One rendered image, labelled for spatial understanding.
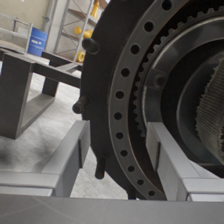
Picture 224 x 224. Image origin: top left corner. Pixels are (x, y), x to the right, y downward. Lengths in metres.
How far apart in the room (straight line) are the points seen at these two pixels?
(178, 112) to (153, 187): 0.13
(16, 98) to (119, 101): 1.18
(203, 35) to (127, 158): 0.24
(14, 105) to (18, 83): 0.17
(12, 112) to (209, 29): 1.31
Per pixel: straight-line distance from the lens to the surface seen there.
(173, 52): 0.32
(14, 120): 1.43
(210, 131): 0.23
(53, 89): 2.38
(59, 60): 2.23
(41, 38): 6.49
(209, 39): 0.34
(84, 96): 0.27
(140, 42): 0.21
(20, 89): 1.33
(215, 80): 0.25
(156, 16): 0.22
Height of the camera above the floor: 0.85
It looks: 17 degrees down
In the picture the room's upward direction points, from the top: 22 degrees clockwise
